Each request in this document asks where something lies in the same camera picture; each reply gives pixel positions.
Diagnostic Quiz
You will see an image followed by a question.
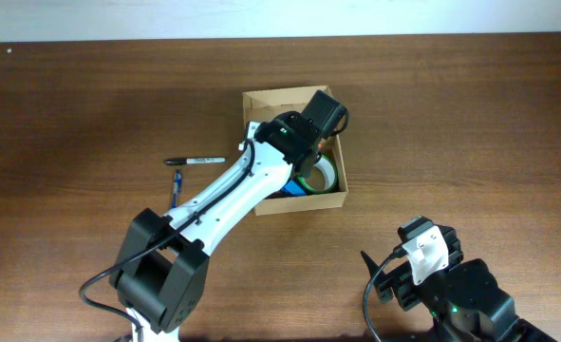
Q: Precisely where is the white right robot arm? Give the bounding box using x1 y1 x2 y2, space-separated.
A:
361 218 553 342

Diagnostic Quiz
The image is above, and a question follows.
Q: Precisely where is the brown cardboard box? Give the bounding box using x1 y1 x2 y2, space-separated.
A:
242 85 348 216

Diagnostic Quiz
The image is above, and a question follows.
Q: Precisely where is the black marker pen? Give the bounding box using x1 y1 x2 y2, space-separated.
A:
164 157 226 166

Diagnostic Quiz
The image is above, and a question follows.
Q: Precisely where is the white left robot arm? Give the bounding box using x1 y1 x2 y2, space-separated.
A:
109 90 349 341

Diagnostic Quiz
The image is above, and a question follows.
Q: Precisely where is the blue ballpoint pen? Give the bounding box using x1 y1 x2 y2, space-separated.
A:
170 169 182 209

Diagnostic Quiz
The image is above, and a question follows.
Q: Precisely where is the green tape roll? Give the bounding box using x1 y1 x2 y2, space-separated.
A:
295 155 339 195

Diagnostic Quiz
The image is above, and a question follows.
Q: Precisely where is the black right camera cable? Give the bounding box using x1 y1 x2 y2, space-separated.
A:
362 244 409 342

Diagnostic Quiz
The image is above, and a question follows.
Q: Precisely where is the blue plastic case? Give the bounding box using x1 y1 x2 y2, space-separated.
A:
281 180 308 197

